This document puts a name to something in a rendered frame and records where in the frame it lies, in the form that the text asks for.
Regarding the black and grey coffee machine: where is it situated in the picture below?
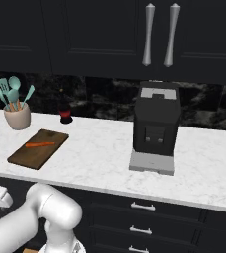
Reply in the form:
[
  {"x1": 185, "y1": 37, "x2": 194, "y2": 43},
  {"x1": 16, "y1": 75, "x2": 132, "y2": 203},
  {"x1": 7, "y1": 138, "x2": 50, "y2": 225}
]
[{"x1": 128, "y1": 80, "x2": 182, "y2": 177}]

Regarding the teal ladle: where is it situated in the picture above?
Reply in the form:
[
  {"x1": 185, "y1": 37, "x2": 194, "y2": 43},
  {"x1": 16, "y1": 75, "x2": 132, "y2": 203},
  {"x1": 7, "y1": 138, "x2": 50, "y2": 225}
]
[{"x1": 6, "y1": 89, "x2": 21, "y2": 112}]

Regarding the black upper cupboard door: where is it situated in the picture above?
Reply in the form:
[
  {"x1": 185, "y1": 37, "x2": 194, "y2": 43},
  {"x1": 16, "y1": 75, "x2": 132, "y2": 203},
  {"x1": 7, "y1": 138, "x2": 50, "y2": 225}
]
[
  {"x1": 39, "y1": 0, "x2": 161, "y2": 81},
  {"x1": 0, "y1": 0, "x2": 53, "y2": 75},
  {"x1": 157, "y1": 0, "x2": 226, "y2": 86}
]

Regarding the beige utensil pot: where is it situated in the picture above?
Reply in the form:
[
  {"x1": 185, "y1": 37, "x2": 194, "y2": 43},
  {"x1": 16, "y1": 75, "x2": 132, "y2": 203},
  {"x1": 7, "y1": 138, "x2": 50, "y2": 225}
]
[{"x1": 3, "y1": 102, "x2": 32, "y2": 131}]

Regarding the teal slotted spatula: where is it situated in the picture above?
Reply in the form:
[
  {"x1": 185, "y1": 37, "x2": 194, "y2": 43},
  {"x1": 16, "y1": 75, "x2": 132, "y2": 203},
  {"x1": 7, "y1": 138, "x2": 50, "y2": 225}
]
[{"x1": 0, "y1": 77, "x2": 12, "y2": 112}]

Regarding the silver cupboard handle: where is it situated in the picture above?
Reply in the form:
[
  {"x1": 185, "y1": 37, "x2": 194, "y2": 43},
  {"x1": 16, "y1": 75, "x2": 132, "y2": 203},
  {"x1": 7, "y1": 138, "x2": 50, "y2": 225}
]
[
  {"x1": 141, "y1": 2, "x2": 156, "y2": 67},
  {"x1": 163, "y1": 2, "x2": 181, "y2": 68}
]

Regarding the small teal spatula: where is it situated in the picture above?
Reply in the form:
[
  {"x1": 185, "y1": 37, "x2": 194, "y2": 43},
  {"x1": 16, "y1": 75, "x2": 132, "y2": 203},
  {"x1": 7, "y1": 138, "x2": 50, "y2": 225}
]
[{"x1": 21, "y1": 84, "x2": 36, "y2": 110}]

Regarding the dark bottle with red label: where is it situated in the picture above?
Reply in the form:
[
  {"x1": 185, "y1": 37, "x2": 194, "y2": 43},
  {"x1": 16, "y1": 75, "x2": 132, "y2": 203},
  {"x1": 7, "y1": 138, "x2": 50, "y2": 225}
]
[{"x1": 58, "y1": 88, "x2": 74, "y2": 125}]

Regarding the teal spoon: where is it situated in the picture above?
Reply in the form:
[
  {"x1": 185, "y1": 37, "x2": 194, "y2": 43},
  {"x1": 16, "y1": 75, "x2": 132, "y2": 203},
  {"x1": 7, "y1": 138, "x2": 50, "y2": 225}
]
[{"x1": 8, "y1": 75, "x2": 22, "y2": 92}]

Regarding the silver drawer handle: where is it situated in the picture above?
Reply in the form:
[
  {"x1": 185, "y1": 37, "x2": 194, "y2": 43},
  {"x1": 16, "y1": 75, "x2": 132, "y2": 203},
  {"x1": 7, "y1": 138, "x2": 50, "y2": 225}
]
[
  {"x1": 129, "y1": 224, "x2": 154, "y2": 236},
  {"x1": 128, "y1": 245, "x2": 151, "y2": 253},
  {"x1": 130, "y1": 201, "x2": 157, "y2": 212}
]

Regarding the dark wooden cutting board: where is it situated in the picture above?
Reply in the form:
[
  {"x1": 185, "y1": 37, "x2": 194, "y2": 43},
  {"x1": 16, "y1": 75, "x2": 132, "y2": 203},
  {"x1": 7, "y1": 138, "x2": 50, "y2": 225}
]
[{"x1": 7, "y1": 128, "x2": 70, "y2": 171}]

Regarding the orange carrot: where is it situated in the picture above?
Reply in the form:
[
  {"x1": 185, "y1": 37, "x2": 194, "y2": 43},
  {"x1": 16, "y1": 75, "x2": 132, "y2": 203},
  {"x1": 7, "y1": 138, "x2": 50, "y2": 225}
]
[{"x1": 25, "y1": 141, "x2": 56, "y2": 148}]

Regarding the black lower cabinet door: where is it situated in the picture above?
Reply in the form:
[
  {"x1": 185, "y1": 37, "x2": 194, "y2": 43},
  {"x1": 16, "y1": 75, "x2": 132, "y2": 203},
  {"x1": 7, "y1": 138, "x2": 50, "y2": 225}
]
[{"x1": 196, "y1": 209, "x2": 226, "y2": 253}]

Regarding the black drawer front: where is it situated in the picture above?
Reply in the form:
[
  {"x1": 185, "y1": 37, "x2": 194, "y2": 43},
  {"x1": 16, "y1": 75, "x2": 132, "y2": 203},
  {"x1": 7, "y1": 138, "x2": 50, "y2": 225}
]
[
  {"x1": 88, "y1": 226, "x2": 199, "y2": 253},
  {"x1": 88, "y1": 205, "x2": 203, "y2": 245},
  {"x1": 88, "y1": 192, "x2": 205, "y2": 222}
]

